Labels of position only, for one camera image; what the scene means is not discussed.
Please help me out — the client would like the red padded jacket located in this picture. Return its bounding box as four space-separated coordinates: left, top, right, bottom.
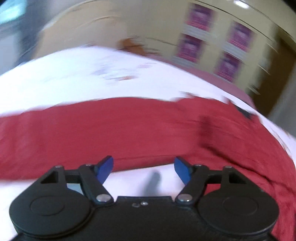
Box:
1 97 295 240

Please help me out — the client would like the pink striped bed cover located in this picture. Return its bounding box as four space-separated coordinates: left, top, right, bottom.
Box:
147 54 256 109

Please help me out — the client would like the white floral bed sheet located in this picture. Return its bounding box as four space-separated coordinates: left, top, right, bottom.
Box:
1 47 295 240

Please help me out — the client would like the purple poster lower right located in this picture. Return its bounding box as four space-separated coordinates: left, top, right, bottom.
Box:
214 52 242 83

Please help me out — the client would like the purple poster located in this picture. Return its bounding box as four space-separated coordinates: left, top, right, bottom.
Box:
177 34 205 63
186 4 215 32
214 52 242 83
228 22 254 52

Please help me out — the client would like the purple poster lower left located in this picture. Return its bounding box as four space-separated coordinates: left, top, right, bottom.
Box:
177 34 205 63

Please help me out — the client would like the orange patterned pillow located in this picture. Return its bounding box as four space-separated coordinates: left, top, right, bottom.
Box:
119 38 147 56

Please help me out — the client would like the cream wardrobe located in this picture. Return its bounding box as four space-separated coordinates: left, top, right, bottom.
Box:
35 1 295 91

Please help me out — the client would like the purple poster upper right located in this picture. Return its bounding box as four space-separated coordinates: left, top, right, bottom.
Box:
228 22 254 52

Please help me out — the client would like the dark brown door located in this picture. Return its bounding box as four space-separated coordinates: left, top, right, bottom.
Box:
250 39 295 116

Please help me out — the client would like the purple poster upper left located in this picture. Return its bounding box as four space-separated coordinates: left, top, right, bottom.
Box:
186 4 215 32

